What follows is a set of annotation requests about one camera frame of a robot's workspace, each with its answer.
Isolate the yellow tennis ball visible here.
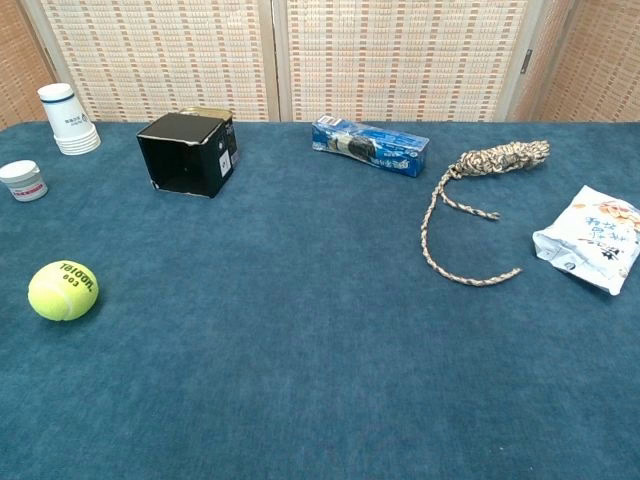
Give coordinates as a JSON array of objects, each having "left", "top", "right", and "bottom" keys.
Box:
[{"left": 27, "top": 259, "right": 100, "bottom": 322}]

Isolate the black cardboard box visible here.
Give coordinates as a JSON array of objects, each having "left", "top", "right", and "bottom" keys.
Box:
[{"left": 136, "top": 112, "right": 241, "bottom": 200}]

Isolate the blue table cloth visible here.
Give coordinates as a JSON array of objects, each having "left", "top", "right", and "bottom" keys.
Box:
[{"left": 0, "top": 119, "right": 640, "bottom": 480}]

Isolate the blue snack package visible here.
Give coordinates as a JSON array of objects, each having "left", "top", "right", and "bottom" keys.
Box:
[{"left": 311, "top": 114, "right": 431, "bottom": 179}]

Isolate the gold metal tin can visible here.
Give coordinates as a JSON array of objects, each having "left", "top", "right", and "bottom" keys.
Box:
[{"left": 178, "top": 106, "right": 235, "bottom": 123}]

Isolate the woven folding screen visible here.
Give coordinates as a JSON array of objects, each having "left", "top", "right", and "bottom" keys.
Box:
[{"left": 0, "top": 0, "right": 640, "bottom": 132}]

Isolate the white snack bag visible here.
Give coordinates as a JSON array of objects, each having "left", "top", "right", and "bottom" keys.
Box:
[{"left": 531, "top": 184, "right": 640, "bottom": 297}]

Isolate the stack of white paper cups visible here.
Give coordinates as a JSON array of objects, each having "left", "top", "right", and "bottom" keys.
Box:
[{"left": 37, "top": 82, "right": 102, "bottom": 157}]

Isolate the small white plastic jar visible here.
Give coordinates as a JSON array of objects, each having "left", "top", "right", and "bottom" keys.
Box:
[{"left": 0, "top": 160, "right": 49, "bottom": 203}]

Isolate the beige braided rope bundle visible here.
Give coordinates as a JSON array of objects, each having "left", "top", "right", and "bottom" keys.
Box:
[{"left": 420, "top": 139, "right": 552, "bottom": 288}]

